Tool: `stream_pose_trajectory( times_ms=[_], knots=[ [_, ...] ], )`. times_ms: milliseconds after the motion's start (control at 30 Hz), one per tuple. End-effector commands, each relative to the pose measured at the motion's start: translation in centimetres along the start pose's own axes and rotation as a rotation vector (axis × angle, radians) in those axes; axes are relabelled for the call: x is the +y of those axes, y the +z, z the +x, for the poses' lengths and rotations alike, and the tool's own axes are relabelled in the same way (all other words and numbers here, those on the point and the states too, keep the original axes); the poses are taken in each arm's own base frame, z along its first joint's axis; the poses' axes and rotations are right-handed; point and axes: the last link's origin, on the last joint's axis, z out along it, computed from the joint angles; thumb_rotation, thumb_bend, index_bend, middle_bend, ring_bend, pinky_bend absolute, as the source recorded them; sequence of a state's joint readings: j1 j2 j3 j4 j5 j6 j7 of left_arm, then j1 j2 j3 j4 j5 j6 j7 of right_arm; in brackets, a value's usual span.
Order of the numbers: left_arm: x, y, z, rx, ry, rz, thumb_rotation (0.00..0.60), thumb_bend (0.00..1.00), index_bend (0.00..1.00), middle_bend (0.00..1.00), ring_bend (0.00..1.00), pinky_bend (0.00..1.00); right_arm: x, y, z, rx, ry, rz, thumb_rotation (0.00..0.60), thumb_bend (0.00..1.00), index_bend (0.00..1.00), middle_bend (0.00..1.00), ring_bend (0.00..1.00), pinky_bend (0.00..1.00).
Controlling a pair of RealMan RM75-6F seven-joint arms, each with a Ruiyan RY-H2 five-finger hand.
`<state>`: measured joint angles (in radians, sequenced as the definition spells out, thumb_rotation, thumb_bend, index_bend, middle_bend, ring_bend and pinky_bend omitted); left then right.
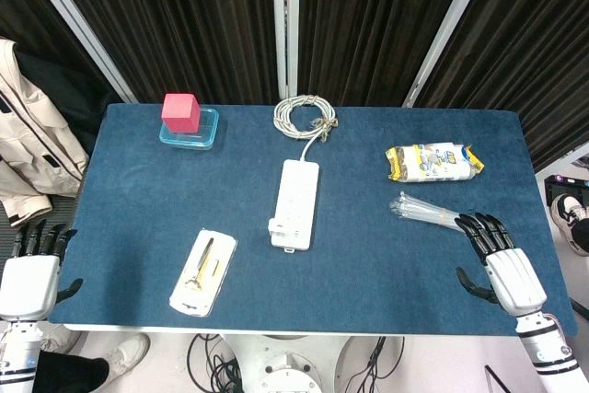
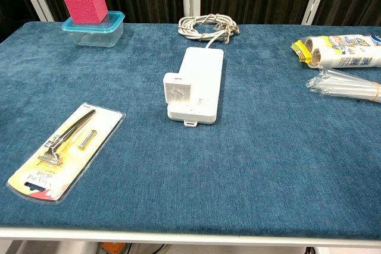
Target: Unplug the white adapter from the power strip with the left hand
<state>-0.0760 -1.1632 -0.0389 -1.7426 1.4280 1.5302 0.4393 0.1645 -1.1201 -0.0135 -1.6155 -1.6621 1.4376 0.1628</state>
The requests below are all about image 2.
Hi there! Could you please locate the white plug adapter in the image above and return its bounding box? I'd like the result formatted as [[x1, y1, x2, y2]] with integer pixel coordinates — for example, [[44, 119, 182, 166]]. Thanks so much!
[[163, 73, 192, 106]]

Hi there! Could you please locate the white power strip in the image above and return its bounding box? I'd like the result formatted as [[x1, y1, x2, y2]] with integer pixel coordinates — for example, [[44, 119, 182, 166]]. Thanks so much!
[[167, 46, 224, 128]]

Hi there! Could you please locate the blue fabric table cover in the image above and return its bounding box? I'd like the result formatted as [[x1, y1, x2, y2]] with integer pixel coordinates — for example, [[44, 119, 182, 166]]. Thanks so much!
[[0, 21, 381, 242]]

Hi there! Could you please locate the clear container with teal lid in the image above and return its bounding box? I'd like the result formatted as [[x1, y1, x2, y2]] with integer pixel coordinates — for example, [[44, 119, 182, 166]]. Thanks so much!
[[61, 11, 125, 48]]

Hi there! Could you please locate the razor blister pack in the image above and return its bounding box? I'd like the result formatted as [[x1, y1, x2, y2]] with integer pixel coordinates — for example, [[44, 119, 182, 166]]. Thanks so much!
[[6, 102, 127, 205]]

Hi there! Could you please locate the pink foam cube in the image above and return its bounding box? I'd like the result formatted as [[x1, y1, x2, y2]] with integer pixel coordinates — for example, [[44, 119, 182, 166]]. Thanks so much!
[[62, 0, 109, 25]]

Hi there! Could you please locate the bundle of clear plastic straws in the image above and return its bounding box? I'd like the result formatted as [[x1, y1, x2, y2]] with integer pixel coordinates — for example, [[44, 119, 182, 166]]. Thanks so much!
[[305, 68, 381, 104]]

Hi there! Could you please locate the orange object under table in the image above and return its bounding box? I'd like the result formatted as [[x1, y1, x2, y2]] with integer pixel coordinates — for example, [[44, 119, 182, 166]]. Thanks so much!
[[99, 242, 126, 254]]

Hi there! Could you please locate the lint roller refill pack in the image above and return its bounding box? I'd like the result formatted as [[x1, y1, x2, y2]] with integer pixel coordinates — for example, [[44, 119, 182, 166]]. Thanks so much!
[[291, 34, 381, 69]]

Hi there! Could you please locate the white cable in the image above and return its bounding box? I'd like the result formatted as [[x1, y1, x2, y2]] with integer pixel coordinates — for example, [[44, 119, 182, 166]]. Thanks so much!
[[177, 13, 241, 49]]

